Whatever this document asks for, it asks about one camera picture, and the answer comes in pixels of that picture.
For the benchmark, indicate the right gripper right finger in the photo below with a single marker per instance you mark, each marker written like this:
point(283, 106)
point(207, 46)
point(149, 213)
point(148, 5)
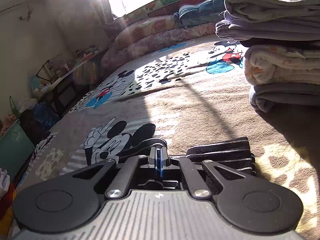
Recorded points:
point(243, 200)

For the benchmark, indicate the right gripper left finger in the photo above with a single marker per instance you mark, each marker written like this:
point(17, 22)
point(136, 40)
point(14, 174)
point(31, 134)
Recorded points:
point(68, 202)

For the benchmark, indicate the black white striped garment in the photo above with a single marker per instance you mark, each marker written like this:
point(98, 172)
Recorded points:
point(234, 153)

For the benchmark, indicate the colourful folded clothes pile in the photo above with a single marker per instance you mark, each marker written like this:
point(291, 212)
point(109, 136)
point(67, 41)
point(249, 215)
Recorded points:
point(16, 148)

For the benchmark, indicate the cluttered dark side table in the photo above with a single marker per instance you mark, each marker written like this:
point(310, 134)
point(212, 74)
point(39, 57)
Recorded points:
point(73, 80)

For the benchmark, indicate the purple floral folded quilt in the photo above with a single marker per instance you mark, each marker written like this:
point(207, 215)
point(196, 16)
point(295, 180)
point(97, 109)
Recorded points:
point(125, 48)

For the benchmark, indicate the grey folded laundry stack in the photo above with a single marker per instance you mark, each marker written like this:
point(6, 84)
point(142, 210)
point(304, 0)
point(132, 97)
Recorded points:
point(281, 62)

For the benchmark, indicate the beige window curtain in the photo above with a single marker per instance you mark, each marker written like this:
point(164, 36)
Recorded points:
point(99, 13)

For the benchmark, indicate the yellow patterned pillow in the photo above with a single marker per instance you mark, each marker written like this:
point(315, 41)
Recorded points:
point(144, 28)

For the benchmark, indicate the blue folded quilt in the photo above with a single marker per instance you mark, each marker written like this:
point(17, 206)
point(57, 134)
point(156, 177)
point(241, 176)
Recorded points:
point(193, 15)

